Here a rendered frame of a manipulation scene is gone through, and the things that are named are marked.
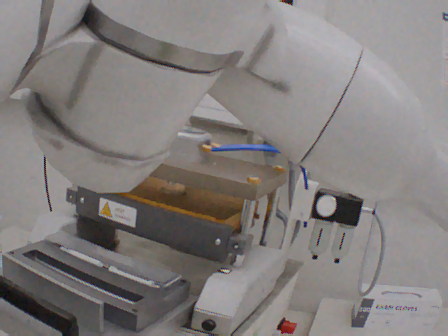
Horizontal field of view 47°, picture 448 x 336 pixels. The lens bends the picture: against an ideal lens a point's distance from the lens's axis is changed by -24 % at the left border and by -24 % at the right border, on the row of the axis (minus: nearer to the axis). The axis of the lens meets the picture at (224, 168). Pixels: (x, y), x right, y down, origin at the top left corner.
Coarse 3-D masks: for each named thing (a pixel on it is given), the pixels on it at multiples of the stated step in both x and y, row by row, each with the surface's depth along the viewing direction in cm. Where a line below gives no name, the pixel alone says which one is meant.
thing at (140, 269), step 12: (60, 240) 73; (72, 240) 75; (84, 252) 71; (96, 252) 73; (108, 252) 74; (108, 264) 69; (120, 264) 71; (132, 264) 72; (144, 264) 73; (144, 276) 69; (156, 276) 70; (168, 276) 71
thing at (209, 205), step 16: (128, 192) 86; (144, 192) 88; (160, 192) 90; (176, 192) 90; (192, 192) 95; (208, 192) 97; (176, 208) 83; (192, 208) 84; (208, 208) 86; (224, 208) 88; (240, 208) 90; (256, 208) 97
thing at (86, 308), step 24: (24, 264) 58; (24, 288) 58; (48, 288) 56; (72, 288) 56; (0, 312) 51; (24, 312) 53; (72, 312) 56; (96, 312) 55; (168, 312) 67; (192, 312) 73
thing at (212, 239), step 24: (72, 192) 86; (96, 192) 85; (96, 216) 85; (120, 216) 84; (144, 216) 83; (168, 216) 82; (192, 216) 82; (168, 240) 82; (192, 240) 81; (216, 240) 80; (240, 240) 79
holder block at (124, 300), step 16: (16, 256) 63; (32, 256) 68; (48, 256) 68; (64, 256) 70; (48, 272) 62; (64, 272) 67; (80, 272) 67; (96, 272) 68; (80, 288) 61; (96, 288) 66; (112, 288) 65; (128, 288) 65; (144, 288) 67; (176, 288) 70; (112, 304) 59; (128, 304) 64; (144, 304) 62; (160, 304) 64; (176, 304) 70; (112, 320) 59; (128, 320) 58; (144, 320) 60
